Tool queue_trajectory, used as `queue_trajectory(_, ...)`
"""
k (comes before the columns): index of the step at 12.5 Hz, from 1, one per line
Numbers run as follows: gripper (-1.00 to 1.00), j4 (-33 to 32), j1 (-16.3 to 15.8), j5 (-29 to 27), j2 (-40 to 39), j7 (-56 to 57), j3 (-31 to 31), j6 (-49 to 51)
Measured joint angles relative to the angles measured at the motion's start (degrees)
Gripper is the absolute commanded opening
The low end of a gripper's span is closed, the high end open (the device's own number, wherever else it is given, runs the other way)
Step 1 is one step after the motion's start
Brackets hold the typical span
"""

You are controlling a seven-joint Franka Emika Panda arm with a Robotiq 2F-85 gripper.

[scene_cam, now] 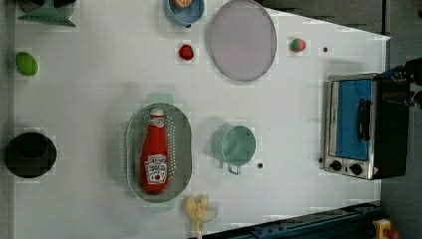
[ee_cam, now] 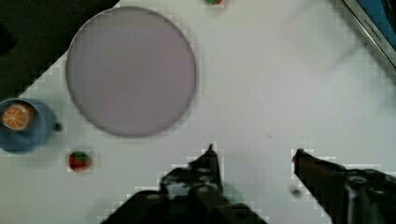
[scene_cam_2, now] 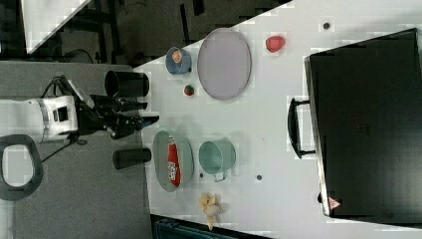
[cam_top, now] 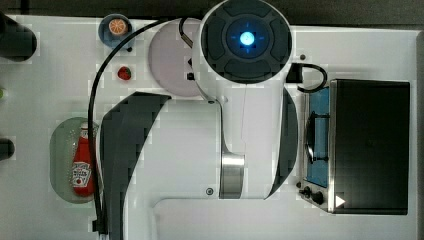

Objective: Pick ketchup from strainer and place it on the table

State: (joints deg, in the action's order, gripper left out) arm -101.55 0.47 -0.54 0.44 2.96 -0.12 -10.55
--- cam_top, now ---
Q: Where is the small red strawberry toy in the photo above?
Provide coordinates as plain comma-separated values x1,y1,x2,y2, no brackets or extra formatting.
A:
117,66,132,81

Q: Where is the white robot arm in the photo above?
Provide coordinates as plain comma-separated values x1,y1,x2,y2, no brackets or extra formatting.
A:
97,0,298,240

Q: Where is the large grey plate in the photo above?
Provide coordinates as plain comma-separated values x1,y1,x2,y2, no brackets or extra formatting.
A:
148,19,200,97

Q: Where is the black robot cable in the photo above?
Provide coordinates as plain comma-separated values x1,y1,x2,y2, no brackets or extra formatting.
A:
87,17,174,234

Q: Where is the orange slice toy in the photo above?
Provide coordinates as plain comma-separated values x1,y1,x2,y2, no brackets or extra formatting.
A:
108,18,128,36

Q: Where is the black toaster oven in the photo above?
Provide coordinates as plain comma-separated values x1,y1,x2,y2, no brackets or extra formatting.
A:
298,79,410,215

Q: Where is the red ketchup bottle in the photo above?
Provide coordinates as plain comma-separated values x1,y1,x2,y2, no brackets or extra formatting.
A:
71,122,94,197

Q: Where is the black cylinder container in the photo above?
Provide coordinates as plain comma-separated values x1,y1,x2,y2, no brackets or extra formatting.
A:
0,13,37,62

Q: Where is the small black cylinder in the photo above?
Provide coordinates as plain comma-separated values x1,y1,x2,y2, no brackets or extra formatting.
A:
0,138,15,160

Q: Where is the green oval strainer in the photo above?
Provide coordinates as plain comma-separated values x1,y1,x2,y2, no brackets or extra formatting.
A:
49,117,94,204

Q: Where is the blue bowl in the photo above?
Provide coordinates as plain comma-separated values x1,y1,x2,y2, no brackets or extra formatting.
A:
98,14,134,49

